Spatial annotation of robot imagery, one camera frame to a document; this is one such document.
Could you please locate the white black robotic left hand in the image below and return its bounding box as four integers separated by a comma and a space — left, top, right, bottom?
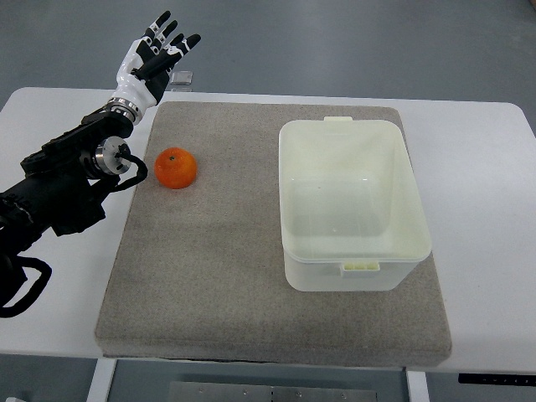
106, 11, 201, 125

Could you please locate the orange fruit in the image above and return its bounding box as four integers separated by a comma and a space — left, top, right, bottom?
153, 147, 198, 189

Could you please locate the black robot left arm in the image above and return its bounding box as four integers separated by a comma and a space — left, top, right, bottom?
1, 102, 147, 256

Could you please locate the white plastic storage box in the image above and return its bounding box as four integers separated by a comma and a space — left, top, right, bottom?
278, 117, 431, 291

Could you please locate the grey fabric mat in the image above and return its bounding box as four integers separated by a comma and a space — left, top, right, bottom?
95, 101, 451, 367

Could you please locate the white table left leg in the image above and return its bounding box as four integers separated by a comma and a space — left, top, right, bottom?
86, 358, 116, 402

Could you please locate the white table leg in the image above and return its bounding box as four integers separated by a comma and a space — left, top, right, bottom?
86, 358, 116, 402
406, 370, 430, 402

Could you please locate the white table right leg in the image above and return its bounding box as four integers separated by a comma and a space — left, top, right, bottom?
406, 370, 430, 402

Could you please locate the black table control panel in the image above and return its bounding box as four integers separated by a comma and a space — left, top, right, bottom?
458, 373, 536, 387

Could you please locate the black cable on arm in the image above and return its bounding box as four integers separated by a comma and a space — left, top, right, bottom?
0, 250, 54, 319

